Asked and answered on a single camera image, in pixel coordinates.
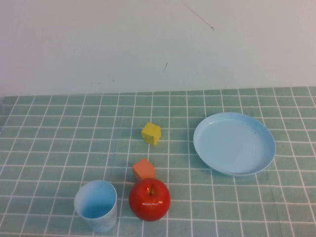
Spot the light blue plastic plate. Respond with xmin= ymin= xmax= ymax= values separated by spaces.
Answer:
xmin=193 ymin=112 xmax=277 ymax=176

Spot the orange foam cube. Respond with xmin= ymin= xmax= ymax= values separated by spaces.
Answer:
xmin=132 ymin=158 xmax=156 ymax=184

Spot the light blue plastic cup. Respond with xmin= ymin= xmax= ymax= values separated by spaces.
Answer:
xmin=74 ymin=180 xmax=118 ymax=233

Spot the yellow foam cube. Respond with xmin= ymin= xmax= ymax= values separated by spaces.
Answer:
xmin=141 ymin=122 xmax=162 ymax=146

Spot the green checked tablecloth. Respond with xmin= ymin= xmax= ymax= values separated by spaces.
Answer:
xmin=0 ymin=85 xmax=316 ymax=237

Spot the red apple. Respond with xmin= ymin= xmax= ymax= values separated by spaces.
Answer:
xmin=128 ymin=177 xmax=171 ymax=222

